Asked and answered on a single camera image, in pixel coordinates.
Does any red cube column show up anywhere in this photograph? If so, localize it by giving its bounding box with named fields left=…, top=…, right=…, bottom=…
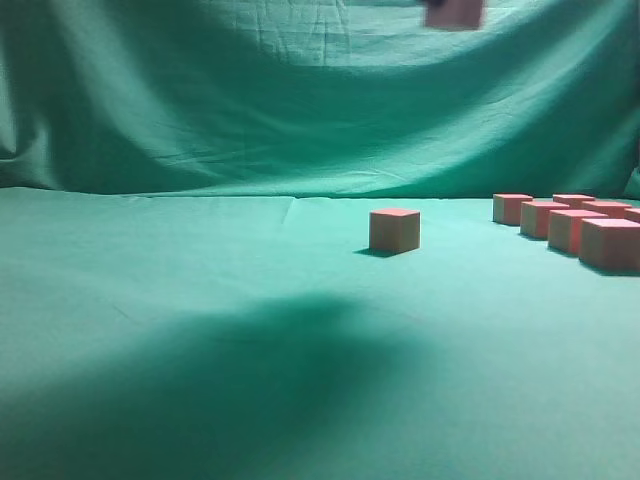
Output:
left=369, top=208, right=421, bottom=254
left=624, top=208, right=640, bottom=223
left=552, top=194, right=596, bottom=209
left=547, top=209, right=606, bottom=256
left=492, top=193, right=533, bottom=226
left=581, top=200, right=632, bottom=219
left=520, top=201, right=570, bottom=239
left=578, top=218, right=639, bottom=272

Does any green cloth backdrop and cover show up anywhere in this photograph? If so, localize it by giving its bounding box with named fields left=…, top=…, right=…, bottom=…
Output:
left=1, top=1, right=639, bottom=479

